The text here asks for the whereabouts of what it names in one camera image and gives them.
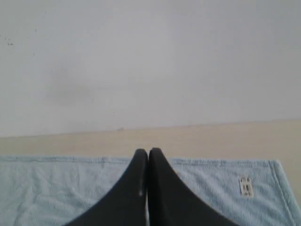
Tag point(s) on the light blue fluffy towel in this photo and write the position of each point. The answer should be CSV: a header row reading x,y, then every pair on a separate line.
x,y
51,191

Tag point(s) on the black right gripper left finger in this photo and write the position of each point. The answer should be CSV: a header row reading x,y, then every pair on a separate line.
x,y
125,203

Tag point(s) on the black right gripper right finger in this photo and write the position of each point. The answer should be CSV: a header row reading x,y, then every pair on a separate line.
x,y
172,203

